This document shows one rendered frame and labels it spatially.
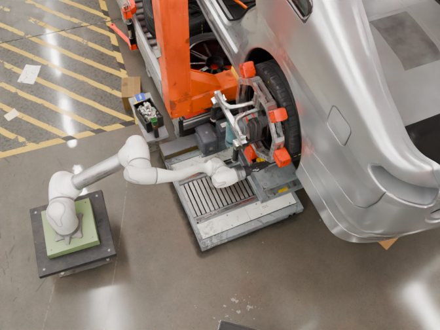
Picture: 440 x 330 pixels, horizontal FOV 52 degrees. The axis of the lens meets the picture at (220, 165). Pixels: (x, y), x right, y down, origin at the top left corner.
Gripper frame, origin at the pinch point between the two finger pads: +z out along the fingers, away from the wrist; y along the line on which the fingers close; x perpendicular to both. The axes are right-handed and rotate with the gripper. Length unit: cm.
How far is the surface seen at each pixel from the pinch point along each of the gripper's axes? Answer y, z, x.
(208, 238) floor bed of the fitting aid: -30, -50, -49
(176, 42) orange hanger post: -2, -39, 89
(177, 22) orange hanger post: 8, -38, 99
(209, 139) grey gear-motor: -49, -25, 16
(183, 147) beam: -81, -40, 9
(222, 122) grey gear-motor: -53, -11, 24
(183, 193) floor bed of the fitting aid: -61, -53, -21
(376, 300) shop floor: 24, 42, -115
